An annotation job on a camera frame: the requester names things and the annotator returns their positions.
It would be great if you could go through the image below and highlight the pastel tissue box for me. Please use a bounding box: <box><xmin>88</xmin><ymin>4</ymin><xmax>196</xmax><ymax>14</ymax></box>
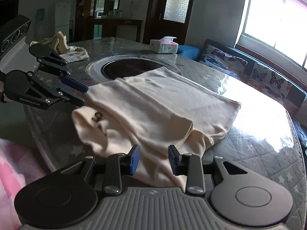
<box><xmin>149</xmin><ymin>37</ymin><xmax>179</xmax><ymax>54</ymax></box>

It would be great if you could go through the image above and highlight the white refrigerator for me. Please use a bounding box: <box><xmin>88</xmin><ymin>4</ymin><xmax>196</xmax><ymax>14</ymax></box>
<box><xmin>55</xmin><ymin>0</ymin><xmax>72</xmax><ymax>42</ymax></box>

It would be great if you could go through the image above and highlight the dark wooden cabinet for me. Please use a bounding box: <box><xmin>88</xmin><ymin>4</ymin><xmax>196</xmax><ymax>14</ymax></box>
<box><xmin>74</xmin><ymin>0</ymin><xmax>144</xmax><ymax>44</ymax></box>

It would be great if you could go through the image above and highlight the cream shirt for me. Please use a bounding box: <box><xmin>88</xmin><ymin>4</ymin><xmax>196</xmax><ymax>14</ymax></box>
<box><xmin>71</xmin><ymin>67</ymin><xmax>241</xmax><ymax>193</ymax></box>

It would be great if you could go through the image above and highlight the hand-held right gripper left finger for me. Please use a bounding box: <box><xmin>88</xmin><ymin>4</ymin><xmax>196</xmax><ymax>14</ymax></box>
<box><xmin>60</xmin><ymin>144</ymin><xmax>141</xmax><ymax>195</ymax></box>

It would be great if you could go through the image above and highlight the blue cushion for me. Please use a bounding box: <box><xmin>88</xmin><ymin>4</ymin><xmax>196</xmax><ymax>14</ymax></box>
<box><xmin>177</xmin><ymin>44</ymin><xmax>202</xmax><ymax>60</ymax></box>

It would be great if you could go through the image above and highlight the window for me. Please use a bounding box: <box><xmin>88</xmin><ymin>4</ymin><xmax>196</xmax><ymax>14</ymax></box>
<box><xmin>234</xmin><ymin>0</ymin><xmax>307</xmax><ymax>69</ymax></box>

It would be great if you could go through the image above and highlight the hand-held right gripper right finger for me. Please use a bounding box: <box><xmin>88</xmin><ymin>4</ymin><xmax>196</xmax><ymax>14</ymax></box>
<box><xmin>168</xmin><ymin>144</ymin><xmax>248</xmax><ymax>195</ymax></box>

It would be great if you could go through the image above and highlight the dark blue sofa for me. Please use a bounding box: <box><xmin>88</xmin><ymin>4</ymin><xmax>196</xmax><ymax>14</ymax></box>
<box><xmin>177</xmin><ymin>39</ymin><xmax>307</xmax><ymax>149</ymax></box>

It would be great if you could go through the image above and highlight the round black induction hob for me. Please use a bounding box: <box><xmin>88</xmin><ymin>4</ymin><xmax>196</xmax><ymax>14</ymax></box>
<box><xmin>85</xmin><ymin>55</ymin><xmax>173</xmax><ymax>83</ymax></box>

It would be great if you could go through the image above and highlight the white floral cloth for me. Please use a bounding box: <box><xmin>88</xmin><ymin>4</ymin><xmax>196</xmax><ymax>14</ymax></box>
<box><xmin>59</xmin><ymin>46</ymin><xmax>90</xmax><ymax>63</ymax></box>

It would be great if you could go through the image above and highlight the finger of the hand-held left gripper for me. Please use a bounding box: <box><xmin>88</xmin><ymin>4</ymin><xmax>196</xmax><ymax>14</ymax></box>
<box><xmin>26</xmin><ymin>71</ymin><xmax>85</xmax><ymax>111</ymax></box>
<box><xmin>35</xmin><ymin>51</ymin><xmax>89</xmax><ymax>94</ymax></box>

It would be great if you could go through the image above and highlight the yellow green floral cloth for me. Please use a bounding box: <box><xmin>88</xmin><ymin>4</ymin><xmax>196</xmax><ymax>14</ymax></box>
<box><xmin>30</xmin><ymin>31</ymin><xmax>70</xmax><ymax>54</ymax></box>

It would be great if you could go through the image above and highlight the orange butterfly print pillow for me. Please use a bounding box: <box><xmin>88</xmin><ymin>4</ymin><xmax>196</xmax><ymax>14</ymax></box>
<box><xmin>248</xmin><ymin>63</ymin><xmax>293</xmax><ymax>102</ymax></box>

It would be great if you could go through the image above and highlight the person's pink clothing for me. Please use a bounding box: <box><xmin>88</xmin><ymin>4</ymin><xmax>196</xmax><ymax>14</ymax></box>
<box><xmin>0</xmin><ymin>138</ymin><xmax>48</xmax><ymax>230</ymax></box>

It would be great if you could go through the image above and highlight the dark wooden frosted glass door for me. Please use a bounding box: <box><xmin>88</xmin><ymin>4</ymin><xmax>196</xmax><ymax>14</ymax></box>
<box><xmin>143</xmin><ymin>0</ymin><xmax>197</xmax><ymax>45</ymax></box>

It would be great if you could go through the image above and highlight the blue butterfly print pillow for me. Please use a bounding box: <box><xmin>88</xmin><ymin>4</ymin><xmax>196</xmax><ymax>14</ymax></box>
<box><xmin>200</xmin><ymin>44</ymin><xmax>248</xmax><ymax>79</ymax></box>

